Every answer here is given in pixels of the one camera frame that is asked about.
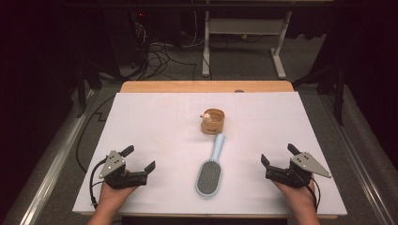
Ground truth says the person's left hand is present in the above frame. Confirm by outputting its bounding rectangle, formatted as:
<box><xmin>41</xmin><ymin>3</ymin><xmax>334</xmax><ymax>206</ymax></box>
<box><xmin>98</xmin><ymin>182</ymin><xmax>139</xmax><ymax>210</ymax></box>

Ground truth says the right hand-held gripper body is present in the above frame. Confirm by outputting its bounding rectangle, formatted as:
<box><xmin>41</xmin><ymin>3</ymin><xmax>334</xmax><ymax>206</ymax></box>
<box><xmin>265</xmin><ymin>152</ymin><xmax>332</xmax><ymax>188</ymax></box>

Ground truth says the wooden table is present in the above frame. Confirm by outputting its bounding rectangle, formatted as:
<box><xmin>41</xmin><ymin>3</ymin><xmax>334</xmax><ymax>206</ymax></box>
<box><xmin>119</xmin><ymin>80</ymin><xmax>295</xmax><ymax>94</ymax></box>

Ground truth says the black floor cable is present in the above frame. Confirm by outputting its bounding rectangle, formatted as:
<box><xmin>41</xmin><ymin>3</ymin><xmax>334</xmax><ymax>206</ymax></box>
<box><xmin>75</xmin><ymin>95</ymin><xmax>117</xmax><ymax>173</ymax></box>

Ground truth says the black stand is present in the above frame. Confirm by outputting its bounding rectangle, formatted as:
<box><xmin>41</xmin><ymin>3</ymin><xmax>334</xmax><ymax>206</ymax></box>
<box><xmin>292</xmin><ymin>60</ymin><xmax>349</xmax><ymax>127</ymax></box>
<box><xmin>75</xmin><ymin>60</ymin><xmax>104</xmax><ymax>118</ymax></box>

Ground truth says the light blue hairbrush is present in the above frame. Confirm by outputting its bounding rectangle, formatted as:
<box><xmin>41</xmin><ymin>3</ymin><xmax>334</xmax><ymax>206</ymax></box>
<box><xmin>195</xmin><ymin>133</ymin><xmax>225</xmax><ymax>198</ymax></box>

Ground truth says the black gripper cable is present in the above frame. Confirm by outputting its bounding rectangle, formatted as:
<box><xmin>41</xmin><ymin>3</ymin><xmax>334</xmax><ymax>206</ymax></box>
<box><xmin>89</xmin><ymin>157</ymin><xmax>109</xmax><ymax>209</ymax></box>
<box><xmin>294</xmin><ymin>170</ymin><xmax>321</xmax><ymax>213</ymax></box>

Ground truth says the person's right hand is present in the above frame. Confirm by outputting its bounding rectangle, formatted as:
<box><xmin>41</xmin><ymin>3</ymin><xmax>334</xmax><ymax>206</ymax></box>
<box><xmin>271</xmin><ymin>180</ymin><xmax>317</xmax><ymax>212</ymax></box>

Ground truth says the metal floor rail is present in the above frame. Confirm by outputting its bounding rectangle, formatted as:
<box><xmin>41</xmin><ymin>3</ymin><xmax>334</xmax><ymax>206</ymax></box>
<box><xmin>18</xmin><ymin>89</ymin><xmax>96</xmax><ymax>225</ymax></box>
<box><xmin>318</xmin><ymin>93</ymin><xmax>393</xmax><ymax>225</ymax></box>

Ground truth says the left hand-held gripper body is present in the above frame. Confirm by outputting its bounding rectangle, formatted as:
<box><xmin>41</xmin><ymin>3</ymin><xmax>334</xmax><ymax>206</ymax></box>
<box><xmin>99</xmin><ymin>150</ymin><xmax>148</xmax><ymax>189</ymax></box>

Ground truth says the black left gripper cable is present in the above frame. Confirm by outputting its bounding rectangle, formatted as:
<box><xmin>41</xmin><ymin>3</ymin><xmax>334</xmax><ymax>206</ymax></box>
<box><xmin>89</xmin><ymin>157</ymin><xmax>109</xmax><ymax>209</ymax></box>

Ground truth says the white metal desk frame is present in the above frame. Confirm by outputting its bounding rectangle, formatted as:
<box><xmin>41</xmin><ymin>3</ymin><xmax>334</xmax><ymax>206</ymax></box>
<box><xmin>201</xmin><ymin>10</ymin><xmax>294</xmax><ymax>81</ymax></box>

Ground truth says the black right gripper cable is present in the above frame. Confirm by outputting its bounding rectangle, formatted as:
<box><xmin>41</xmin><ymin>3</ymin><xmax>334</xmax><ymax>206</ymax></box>
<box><xmin>294</xmin><ymin>170</ymin><xmax>321</xmax><ymax>213</ymax></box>

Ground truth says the tangle of black floor cables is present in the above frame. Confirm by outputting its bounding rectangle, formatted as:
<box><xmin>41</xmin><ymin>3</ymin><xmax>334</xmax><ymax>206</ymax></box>
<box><xmin>132</xmin><ymin>18</ymin><xmax>199</xmax><ymax>81</ymax></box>

